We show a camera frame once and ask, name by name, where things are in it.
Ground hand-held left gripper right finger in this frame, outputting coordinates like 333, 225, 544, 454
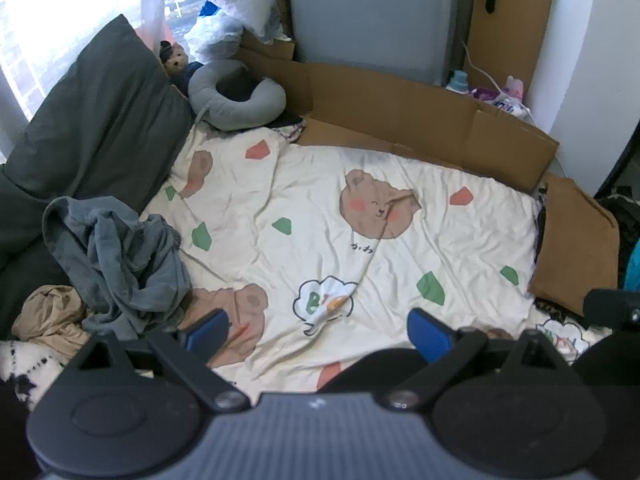
384, 308, 575, 413

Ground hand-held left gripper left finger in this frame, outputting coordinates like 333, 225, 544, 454
65, 308, 251, 413

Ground blue denim pants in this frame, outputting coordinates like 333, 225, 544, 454
42, 196, 193, 341

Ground blue cartoon print cloth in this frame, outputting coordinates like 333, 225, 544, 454
620, 237, 640, 291

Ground leopard print cloth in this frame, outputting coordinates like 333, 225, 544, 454
532, 297, 583, 323

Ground brown folded cloth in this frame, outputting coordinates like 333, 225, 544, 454
529, 172, 621, 318

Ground black clothing pile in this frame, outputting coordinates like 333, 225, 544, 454
595, 186, 640, 261

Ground cream bear print blanket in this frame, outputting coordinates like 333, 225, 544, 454
137, 127, 606, 396

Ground beige garment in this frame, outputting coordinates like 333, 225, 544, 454
11, 285, 93, 363

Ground black white patterned cloth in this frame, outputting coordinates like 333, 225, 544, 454
0, 340, 56, 406

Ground floral print cloth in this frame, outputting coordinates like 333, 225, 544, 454
274, 120, 307, 145

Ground grey neck pillow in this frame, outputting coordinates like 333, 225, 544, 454
187, 59, 287, 131

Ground purple white refill bag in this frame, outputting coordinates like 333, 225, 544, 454
470, 76, 533, 118

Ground brown cardboard sheet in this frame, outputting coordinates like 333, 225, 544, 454
235, 35, 560, 196

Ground blue capped detergent bottle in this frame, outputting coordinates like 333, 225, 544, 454
446, 70, 471, 95

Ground brown teddy bear toy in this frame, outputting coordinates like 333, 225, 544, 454
159, 40, 203, 96

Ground brown board panel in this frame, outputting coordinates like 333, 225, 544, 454
465, 0, 558, 88

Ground crumpled clear plastic bag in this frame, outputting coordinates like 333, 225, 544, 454
186, 7, 251, 63

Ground grey upright mattress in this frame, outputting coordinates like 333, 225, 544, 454
285, 0, 473, 88

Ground white cable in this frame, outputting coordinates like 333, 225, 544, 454
461, 40, 543, 128

